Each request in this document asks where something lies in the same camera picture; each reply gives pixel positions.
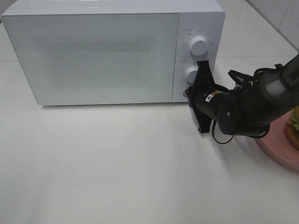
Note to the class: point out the white upper power knob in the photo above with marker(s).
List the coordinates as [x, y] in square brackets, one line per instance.
[198, 45]

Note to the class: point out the burger with lettuce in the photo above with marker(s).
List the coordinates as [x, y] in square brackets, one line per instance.
[292, 128]

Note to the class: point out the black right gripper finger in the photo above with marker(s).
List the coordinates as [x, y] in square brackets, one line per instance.
[203, 72]

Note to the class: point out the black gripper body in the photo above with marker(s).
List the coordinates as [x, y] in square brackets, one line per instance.
[204, 101]

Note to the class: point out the white microwave door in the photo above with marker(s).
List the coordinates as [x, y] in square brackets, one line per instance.
[96, 59]

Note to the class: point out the pink round plate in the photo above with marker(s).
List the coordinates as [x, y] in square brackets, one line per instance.
[276, 145]

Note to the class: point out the white lower timer knob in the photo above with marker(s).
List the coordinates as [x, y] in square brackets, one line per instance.
[190, 74]

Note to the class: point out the white microwave oven body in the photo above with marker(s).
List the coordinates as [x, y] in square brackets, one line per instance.
[195, 17]

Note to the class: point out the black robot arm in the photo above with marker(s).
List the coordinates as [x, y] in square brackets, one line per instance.
[249, 108]

